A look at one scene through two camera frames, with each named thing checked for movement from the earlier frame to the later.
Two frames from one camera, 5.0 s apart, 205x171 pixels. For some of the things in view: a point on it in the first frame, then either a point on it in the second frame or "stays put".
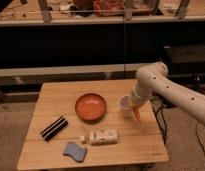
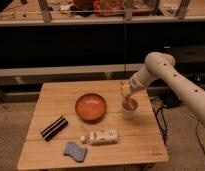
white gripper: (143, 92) → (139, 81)
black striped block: (54, 128) stays put
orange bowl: (90, 107) stays put
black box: (187, 59) stays put
